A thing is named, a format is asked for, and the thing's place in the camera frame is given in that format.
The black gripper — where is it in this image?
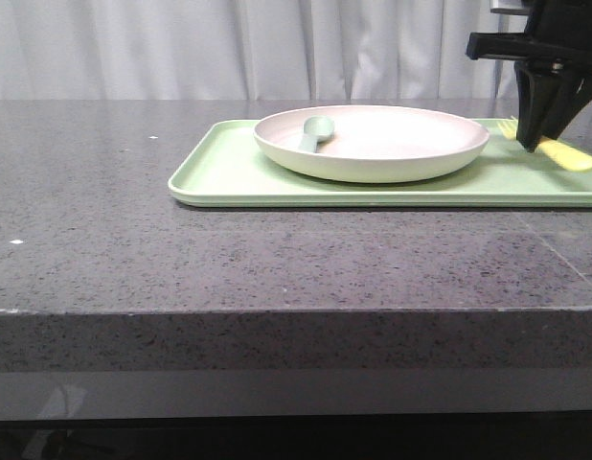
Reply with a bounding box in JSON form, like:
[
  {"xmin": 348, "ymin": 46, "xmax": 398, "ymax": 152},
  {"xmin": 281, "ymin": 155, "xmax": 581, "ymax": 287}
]
[{"xmin": 466, "ymin": 0, "xmax": 592, "ymax": 151}]

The yellow plastic fork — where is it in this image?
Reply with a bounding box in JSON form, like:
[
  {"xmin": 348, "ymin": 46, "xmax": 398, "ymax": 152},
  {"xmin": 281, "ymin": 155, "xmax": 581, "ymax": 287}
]
[{"xmin": 496, "ymin": 118, "xmax": 592, "ymax": 173}]

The white round plate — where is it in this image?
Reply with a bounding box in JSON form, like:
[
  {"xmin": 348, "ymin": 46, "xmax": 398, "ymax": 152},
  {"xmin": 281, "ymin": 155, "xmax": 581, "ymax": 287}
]
[{"xmin": 254, "ymin": 105, "xmax": 490, "ymax": 184}]

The pale green plastic spoon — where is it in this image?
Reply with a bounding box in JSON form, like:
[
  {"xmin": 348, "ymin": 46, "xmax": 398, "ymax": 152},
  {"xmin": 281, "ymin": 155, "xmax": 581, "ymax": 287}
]
[{"xmin": 298, "ymin": 116, "xmax": 335, "ymax": 152}]

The light green rectangular tray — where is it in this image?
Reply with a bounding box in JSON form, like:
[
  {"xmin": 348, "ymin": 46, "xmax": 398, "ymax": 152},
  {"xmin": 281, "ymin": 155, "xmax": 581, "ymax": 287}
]
[{"xmin": 168, "ymin": 119, "xmax": 592, "ymax": 208}]

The white pleated curtain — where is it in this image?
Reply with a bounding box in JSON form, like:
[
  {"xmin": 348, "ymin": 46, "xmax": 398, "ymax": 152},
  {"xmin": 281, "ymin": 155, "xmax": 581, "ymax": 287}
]
[{"xmin": 0, "ymin": 1, "xmax": 526, "ymax": 101}]

